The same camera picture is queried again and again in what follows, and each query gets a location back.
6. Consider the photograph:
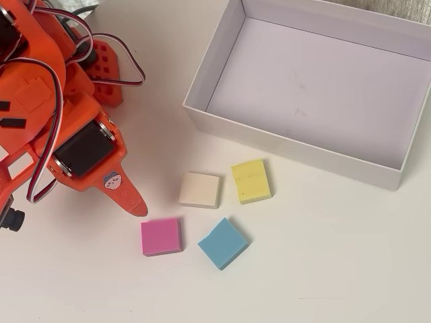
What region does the orange gripper body black servo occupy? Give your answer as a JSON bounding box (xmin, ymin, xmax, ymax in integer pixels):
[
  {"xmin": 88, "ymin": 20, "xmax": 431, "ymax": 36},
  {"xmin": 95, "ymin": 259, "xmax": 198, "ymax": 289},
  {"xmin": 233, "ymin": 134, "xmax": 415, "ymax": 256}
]
[{"xmin": 35, "ymin": 92, "xmax": 128, "ymax": 193}]

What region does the orange gripper finger with sticker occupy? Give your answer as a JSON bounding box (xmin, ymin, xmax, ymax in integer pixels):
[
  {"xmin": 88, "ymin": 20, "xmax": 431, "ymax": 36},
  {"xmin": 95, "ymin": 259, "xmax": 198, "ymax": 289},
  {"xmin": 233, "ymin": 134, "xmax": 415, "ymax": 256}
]
[{"xmin": 100, "ymin": 164, "xmax": 149, "ymax": 217}]

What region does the pink foam cuboid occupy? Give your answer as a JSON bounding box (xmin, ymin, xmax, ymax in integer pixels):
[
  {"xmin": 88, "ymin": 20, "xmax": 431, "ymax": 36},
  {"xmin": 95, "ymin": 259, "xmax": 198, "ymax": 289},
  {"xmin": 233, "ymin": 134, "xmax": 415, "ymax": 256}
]
[{"xmin": 140, "ymin": 217, "xmax": 185, "ymax": 257}]

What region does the cream foam cuboid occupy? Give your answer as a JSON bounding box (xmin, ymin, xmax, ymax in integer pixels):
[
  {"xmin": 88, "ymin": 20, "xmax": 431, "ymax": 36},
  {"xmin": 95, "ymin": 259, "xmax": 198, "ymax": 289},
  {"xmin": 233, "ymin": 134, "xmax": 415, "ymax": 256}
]
[{"xmin": 178, "ymin": 172, "xmax": 222, "ymax": 209}]

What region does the blue foam cuboid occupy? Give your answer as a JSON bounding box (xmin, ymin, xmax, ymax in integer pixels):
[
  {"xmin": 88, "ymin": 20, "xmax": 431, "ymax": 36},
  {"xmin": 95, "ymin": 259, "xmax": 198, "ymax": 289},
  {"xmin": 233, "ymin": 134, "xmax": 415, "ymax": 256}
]
[{"xmin": 197, "ymin": 216, "xmax": 251, "ymax": 271}]

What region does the yellow foam cuboid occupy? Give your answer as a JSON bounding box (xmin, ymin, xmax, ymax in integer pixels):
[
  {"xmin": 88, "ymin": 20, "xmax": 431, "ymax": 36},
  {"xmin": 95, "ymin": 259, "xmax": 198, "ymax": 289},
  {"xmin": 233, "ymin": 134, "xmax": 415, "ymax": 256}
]
[{"xmin": 230, "ymin": 159, "xmax": 273, "ymax": 205}]

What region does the white cardboard box bin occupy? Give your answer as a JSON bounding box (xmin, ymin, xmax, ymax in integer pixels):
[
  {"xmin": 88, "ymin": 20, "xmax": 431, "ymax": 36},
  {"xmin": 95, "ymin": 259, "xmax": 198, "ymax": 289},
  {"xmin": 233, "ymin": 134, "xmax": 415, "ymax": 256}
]
[{"xmin": 182, "ymin": 0, "xmax": 431, "ymax": 192}]

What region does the beige woven curtain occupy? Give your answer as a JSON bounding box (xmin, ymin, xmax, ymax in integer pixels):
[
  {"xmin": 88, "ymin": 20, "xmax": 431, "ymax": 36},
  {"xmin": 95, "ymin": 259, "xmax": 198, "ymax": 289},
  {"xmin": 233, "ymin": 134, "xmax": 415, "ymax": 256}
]
[{"xmin": 362, "ymin": 0, "xmax": 431, "ymax": 25}]

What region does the red white black servo cable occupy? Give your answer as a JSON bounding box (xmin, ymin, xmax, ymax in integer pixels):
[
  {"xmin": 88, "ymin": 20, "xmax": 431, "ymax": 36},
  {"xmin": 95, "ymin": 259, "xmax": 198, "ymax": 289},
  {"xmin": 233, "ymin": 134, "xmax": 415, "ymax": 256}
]
[
  {"xmin": 32, "ymin": 8, "xmax": 146, "ymax": 89},
  {"xmin": 0, "ymin": 57, "xmax": 68, "ymax": 205}
]

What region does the orange robot base plate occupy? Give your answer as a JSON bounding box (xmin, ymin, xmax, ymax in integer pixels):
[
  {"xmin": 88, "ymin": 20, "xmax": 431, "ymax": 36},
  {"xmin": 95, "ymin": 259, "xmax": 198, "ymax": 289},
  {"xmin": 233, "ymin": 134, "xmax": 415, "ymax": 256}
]
[{"xmin": 72, "ymin": 26, "xmax": 125, "ymax": 108}]

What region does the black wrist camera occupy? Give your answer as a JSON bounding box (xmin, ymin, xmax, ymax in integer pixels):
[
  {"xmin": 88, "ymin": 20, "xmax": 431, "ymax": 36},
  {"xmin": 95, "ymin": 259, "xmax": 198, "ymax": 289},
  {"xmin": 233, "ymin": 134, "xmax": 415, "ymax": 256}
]
[{"xmin": 0, "ymin": 198, "xmax": 26, "ymax": 234}]

